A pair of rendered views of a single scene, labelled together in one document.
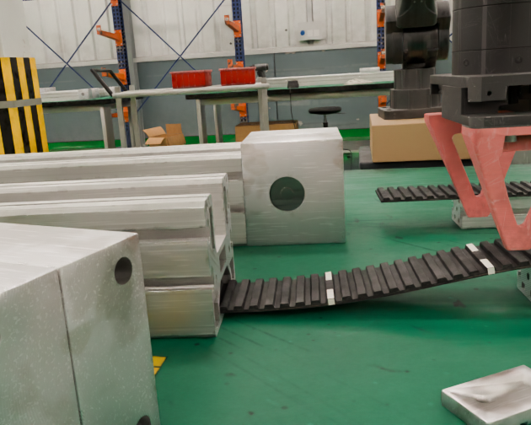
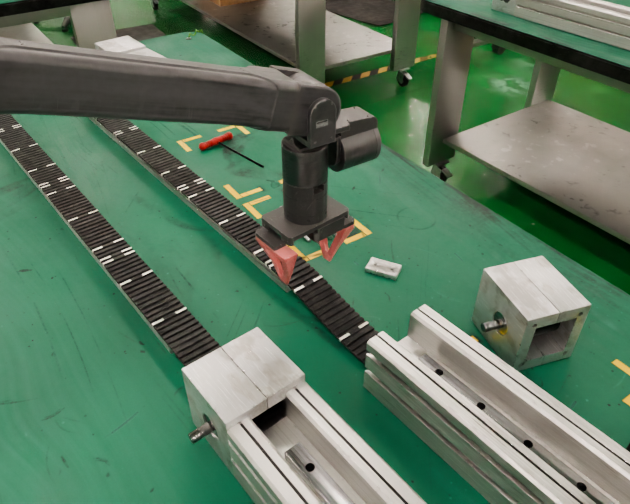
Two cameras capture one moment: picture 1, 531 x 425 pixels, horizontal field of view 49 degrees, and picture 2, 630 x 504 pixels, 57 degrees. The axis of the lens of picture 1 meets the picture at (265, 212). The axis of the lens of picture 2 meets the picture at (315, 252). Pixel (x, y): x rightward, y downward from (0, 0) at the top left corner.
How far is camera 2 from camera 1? 0.95 m
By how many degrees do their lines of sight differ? 112
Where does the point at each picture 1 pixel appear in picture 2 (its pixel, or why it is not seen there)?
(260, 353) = not seen: hidden behind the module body
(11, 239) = (519, 288)
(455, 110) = (338, 227)
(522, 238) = (328, 253)
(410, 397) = (398, 286)
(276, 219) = not seen: hidden behind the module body
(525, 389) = (379, 264)
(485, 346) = (351, 284)
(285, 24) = not seen: outside the picture
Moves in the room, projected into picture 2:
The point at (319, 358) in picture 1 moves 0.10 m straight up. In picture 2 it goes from (399, 314) to (406, 260)
